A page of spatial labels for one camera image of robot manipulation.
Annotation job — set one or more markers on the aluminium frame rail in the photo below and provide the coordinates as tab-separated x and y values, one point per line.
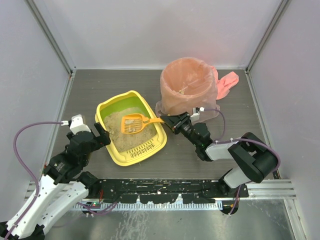
270	189

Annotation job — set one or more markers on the orange litter scoop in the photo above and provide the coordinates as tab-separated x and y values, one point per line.
136	122

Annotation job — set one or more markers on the beige cat litter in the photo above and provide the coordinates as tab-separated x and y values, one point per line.
124	142

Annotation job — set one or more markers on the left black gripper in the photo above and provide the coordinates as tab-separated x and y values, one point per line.
94	136

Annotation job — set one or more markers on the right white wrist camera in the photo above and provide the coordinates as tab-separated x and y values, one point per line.
196	112

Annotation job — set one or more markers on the yellow green litter box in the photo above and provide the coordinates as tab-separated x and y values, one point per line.
142	152

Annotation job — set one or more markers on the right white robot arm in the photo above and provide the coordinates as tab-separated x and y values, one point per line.
255	160

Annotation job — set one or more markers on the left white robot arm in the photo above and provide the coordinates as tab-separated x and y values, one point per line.
62	185

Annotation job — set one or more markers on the white slotted cable duct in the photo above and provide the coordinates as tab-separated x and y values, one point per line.
176	206

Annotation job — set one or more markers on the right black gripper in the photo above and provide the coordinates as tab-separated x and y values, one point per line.
178	123

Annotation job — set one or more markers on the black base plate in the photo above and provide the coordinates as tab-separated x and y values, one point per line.
159	191

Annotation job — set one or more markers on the pink cloth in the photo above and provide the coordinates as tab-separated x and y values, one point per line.
225	83

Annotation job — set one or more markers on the bin with pink bag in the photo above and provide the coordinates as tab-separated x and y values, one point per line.
187	83

